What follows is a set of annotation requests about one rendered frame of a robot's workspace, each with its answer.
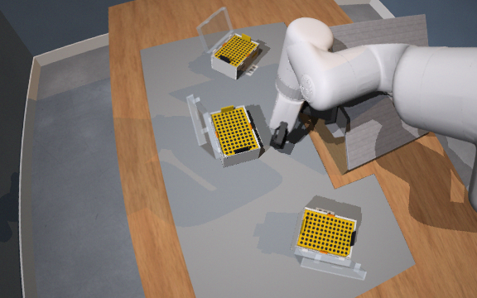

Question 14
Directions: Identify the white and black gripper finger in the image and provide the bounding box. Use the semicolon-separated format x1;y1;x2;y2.
269;122;288;149

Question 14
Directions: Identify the grey bench mat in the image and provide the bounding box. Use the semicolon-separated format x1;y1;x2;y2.
140;22;416;298

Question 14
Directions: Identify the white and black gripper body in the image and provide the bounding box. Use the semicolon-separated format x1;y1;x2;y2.
269;82;305;134

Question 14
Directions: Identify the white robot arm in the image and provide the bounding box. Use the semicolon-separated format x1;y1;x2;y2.
276;17;477;213

